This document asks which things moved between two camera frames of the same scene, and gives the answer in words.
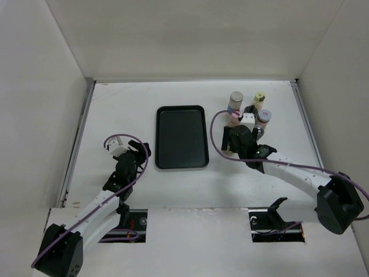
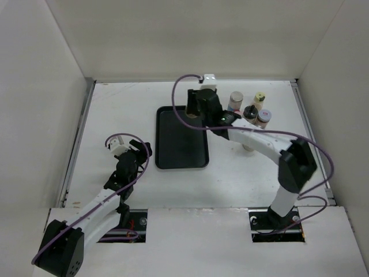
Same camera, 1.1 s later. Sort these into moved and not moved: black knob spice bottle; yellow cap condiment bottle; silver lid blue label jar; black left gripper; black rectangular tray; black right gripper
Moved: black knob spice bottle; black right gripper
Not moved: yellow cap condiment bottle; black left gripper; black rectangular tray; silver lid blue label jar
